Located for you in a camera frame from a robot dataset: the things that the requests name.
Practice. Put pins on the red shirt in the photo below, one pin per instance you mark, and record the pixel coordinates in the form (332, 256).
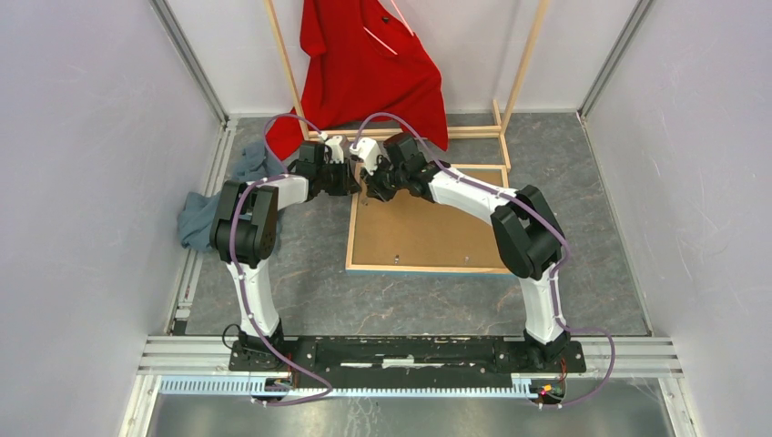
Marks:
(350, 78)

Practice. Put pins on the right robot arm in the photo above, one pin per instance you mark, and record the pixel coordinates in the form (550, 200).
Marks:
(528, 239)

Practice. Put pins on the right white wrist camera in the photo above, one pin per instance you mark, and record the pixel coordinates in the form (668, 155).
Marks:
(368, 152)

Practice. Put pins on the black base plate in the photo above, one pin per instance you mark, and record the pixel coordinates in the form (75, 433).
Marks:
(404, 362)

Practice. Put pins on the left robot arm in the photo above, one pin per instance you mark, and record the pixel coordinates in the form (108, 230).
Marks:
(244, 233)

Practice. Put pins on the white cable duct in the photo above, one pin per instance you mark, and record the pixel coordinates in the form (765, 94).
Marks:
(266, 387)

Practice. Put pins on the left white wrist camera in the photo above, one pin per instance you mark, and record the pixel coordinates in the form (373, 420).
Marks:
(335, 147)

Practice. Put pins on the pink clothes hanger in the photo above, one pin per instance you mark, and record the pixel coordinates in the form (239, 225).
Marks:
(387, 27)

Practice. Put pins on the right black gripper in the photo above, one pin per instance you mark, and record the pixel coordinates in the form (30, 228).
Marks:
(374, 189)

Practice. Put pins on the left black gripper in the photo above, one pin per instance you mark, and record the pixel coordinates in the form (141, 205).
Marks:
(349, 183)

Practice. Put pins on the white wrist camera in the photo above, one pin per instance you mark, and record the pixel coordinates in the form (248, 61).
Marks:
(335, 147)
(368, 152)

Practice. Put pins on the blue picture frame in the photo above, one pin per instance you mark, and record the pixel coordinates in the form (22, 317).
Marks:
(412, 235)

